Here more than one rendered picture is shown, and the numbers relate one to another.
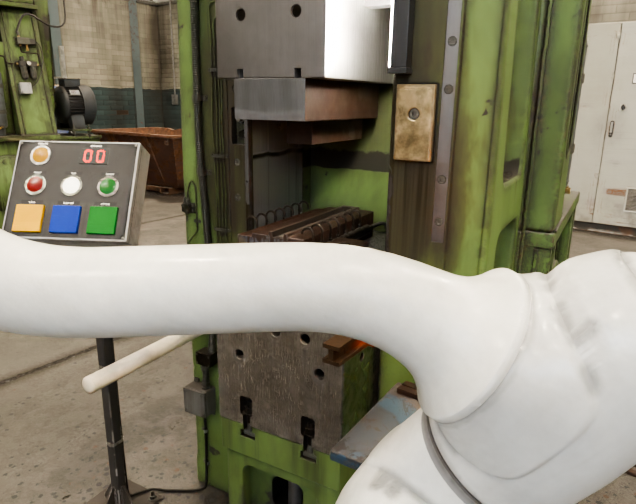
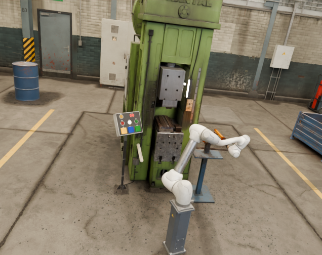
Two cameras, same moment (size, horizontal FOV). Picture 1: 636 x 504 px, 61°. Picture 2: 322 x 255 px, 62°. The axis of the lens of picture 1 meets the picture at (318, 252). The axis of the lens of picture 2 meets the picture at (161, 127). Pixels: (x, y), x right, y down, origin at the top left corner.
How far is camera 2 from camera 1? 290 cm
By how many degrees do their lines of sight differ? 40
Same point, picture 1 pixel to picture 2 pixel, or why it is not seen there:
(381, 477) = (235, 149)
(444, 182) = (192, 114)
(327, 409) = (177, 154)
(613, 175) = not seen: hidden behind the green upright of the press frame
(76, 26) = not seen: outside the picture
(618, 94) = not seen: hidden behind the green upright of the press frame
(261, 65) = (169, 98)
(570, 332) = (245, 139)
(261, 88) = (168, 101)
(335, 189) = (156, 111)
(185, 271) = (232, 140)
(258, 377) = (164, 152)
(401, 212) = (185, 119)
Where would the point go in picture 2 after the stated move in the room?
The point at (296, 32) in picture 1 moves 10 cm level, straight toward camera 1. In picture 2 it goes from (176, 93) to (182, 95)
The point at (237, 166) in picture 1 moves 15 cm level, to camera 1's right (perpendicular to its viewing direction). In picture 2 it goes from (151, 112) to (159, 111)
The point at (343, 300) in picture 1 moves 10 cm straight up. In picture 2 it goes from (238, 140) to (240, 131)
